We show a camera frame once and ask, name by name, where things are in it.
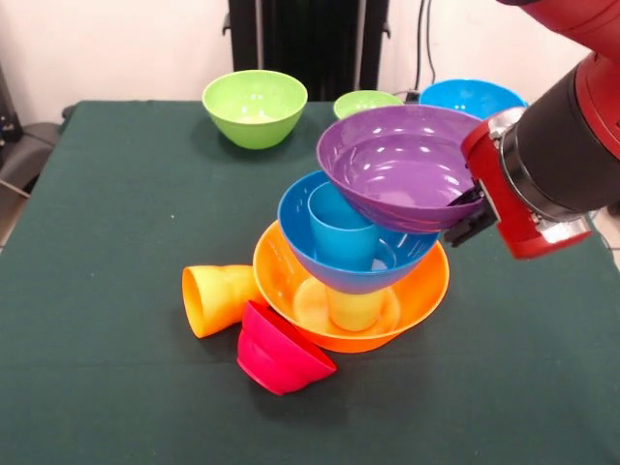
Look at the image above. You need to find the large green bowl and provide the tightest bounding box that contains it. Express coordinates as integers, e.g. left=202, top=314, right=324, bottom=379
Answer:
left=201, top=70, right=309, bottom=150

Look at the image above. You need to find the large yellow-orange bowl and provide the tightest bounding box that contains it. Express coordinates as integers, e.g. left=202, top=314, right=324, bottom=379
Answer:
left=252, top=220, right=450, bottom=354

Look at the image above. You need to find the orange plastic cup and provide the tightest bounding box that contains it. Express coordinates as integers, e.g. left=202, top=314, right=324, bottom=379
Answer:
left=181, top=263, right=267, bottom=339

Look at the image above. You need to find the dark grey stand foot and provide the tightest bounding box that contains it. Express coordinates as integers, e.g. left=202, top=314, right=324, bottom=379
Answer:
left=0, top=108, right=74, bottom=195

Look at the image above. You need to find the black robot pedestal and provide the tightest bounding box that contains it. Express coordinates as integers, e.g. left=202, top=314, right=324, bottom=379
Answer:
left=222, top=0, right=389, bottom=103

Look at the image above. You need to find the blue plastic cup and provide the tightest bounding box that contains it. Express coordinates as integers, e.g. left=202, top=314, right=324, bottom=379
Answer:
left=307, top=182, right=379, bottom=271

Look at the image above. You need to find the blue plastic bowl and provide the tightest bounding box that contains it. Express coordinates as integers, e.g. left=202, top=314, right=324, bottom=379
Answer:
left=276, top=170, right=442, bottom=295
left=418, top=78, right=528, bottom=121

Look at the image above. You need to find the purple shallow bowl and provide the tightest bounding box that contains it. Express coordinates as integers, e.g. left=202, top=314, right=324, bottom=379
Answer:
left=316, top=104, right=486, bottom=235

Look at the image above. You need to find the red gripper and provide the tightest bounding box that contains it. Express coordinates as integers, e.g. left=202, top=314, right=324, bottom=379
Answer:
left=443, top=107, right=594, bottom=261

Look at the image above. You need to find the small green bowl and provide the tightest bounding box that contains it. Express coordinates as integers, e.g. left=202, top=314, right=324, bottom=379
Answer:
left=332, top=89, right=406, bottom=121

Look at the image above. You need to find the green plastic cup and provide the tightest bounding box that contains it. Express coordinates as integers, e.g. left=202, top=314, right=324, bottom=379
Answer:
left=326, top=285, right=388, bottom=333

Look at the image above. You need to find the small pink-red bowl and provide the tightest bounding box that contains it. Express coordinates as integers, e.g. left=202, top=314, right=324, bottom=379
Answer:
left=235, top=298, right=337, bottom=396

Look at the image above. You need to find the black wall cable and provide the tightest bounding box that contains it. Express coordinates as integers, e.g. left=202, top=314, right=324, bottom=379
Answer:
left=415, top=0, right=437, bottom=84

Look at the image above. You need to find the dark green tablecloth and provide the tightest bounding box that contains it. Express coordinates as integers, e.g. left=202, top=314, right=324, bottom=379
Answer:
left=0, top=99, right=620, bottom=465

